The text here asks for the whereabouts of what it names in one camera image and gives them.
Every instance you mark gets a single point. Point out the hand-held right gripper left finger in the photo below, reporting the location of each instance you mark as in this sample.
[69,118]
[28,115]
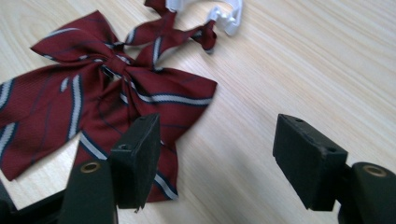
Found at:
[134,168]

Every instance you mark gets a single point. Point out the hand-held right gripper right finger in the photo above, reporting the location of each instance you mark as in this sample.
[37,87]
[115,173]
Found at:
[311,165]

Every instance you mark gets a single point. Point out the dark red striped bow tie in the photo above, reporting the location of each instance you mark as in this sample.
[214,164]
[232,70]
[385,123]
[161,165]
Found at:
[102,102]

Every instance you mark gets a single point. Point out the white plastic clip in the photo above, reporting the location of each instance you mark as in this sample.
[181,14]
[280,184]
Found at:
[229,17]

